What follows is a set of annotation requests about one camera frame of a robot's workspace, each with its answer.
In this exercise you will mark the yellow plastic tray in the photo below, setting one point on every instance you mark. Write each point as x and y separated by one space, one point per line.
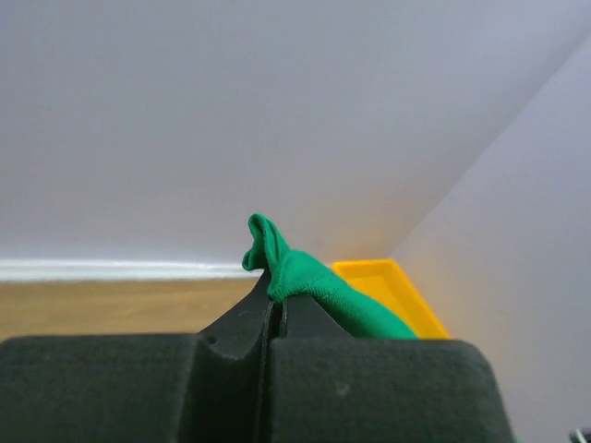
384 281

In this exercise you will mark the aluminium frame rail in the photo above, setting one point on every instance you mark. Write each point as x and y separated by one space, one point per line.
36 270

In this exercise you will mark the green t shirt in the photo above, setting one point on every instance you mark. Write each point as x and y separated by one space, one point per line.
294 272

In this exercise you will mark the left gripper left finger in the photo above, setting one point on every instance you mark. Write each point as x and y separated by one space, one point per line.
183 387

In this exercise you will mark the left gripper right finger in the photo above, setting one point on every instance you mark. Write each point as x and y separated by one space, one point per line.
324 385

